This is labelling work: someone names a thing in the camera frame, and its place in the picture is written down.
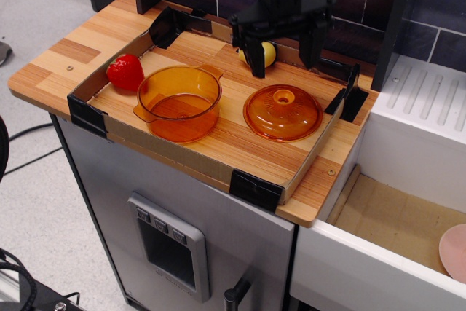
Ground red toy strawberry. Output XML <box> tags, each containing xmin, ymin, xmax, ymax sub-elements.
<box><xmin>106</xmin><ymin>54</ymin><xmax>145</xmax><ymax>92</ymax></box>

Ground yellow toy potato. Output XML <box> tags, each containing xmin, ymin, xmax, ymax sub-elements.
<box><xmin>237</xmin><ymin>42</ymin><xmax>277</xmax><ymax>68</ymax></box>

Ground pink plate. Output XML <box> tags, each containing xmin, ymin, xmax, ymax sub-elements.
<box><xmin>439</xmin><ymin>224</ymin><xmax>466</xmax><ymax>283</ymax></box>

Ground black oven handle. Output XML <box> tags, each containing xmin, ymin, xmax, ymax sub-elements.
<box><xmin>224</xmin><ymin>278</ymin><xmax>251</xmax><ymax>311</ymax></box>

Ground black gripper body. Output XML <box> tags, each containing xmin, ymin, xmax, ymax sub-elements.
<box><xmin>229</xmin><ymin>0</ymin><xmax>336</xmax><ymax>49</ymax></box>

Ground cardboard fence with black tape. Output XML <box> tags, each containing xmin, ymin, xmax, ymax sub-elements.
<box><xmin>67</xmin><ymin>3</ymin><xmax>376</xmax><ymax>226</ymax></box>

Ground orange transparent pot lid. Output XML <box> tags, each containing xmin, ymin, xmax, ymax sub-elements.
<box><xmin>243</xmin><ymin>84</ymin><xmax>323</xmax><ymax>142</ymax></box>

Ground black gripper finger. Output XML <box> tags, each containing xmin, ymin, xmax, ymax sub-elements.
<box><xmin>299</xmin><ymin>21</ymin><xmax>327</xmax><ymax>68</ymax></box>
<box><xmin>244</xmin><ymin>38</ymin><xmax>265</xmax><ymax>78</ymax></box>

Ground black floor cable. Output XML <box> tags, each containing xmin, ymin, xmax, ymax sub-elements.
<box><xmin>3</xmin><ymin>123</ymin><xmax>63</xmax><ymax>176</ymax></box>

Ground black upright post right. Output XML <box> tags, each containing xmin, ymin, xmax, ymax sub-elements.
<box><xmin>371</xmin><ymin>0</ymin><xmax>408</xmax><ymax>92</ymax></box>

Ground white toy sink unit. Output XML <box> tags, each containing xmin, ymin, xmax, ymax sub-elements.
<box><xmin>290</xmin><ymin>56</ymin><xmax>465</xmax><ymax>310</ymax></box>

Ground orange transparent plastic pot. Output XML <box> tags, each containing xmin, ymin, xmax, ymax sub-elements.
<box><xmin>133</xmin><ymin>65</ymin><xmax>223</xmax><ymax>143</ymax></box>

